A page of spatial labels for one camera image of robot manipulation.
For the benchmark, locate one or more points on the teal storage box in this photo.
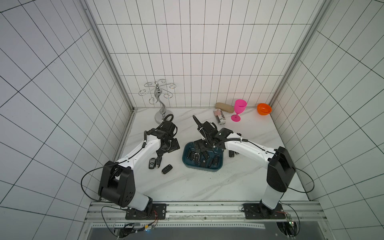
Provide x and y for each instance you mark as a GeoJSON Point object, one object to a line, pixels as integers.
{"type": "Point", "coordinates": [204, 165]}

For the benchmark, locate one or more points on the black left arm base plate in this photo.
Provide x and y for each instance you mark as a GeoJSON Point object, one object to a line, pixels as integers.
{"type": "Point", "coordinates": [152, 212]}

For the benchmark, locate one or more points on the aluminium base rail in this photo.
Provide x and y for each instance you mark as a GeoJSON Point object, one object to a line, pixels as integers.
{"type": "Point", "coordinates": [201, 212]}

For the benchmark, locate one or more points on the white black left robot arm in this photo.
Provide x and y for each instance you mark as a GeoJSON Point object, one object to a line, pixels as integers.
{"type": "Point", "coordinates": [117, 183]}

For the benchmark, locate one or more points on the flag print can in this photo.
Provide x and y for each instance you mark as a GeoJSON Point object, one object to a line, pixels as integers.
{"type": "Point", "coordinates": [219, 116]}

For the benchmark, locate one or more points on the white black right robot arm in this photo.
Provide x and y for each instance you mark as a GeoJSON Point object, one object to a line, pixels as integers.
{"type": "Point", "coordinates": [278, 162]}

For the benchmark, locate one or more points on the pink plastic goblet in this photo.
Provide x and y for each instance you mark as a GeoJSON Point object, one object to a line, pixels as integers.
{"type": "Point", "coordinates": [239, 108]}

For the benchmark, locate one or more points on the silver Mercedes key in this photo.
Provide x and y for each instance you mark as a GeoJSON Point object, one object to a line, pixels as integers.
{"type": "Point", "coordinates": [196, 158]}

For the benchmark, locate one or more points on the tan bread roll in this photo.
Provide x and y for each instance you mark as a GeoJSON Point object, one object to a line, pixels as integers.
{"type": "Point", "coordinates": [224, 107]}

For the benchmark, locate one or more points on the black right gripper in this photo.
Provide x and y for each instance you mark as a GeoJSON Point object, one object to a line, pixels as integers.
{"type": "Point", "coordinates": [205, 144]}

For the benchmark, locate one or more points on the black silver BMW key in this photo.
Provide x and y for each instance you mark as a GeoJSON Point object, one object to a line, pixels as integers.
{"type": "Point", "coordinates": [152, 163]}

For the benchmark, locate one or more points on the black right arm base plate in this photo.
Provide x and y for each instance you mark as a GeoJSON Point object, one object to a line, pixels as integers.
{"type": "Point", "coordinates": [257, 211]}

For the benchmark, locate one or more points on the black silver flip key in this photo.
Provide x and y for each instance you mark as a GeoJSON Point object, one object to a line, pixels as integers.
{"type": "Point", "coordinates": [158, 162]}

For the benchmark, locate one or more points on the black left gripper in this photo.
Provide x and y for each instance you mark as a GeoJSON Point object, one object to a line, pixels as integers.
{"type": "Point", "coordinates": [174, 146]}

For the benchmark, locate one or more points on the orange plastic bowl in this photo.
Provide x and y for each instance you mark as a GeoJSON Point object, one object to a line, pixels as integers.
{"type": "Point", "coordinates": [264, 109]}

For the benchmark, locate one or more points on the silver chrome cup stand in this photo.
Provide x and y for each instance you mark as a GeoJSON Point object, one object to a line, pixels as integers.
{"type": "Point", "coordinates": [159, 88]}

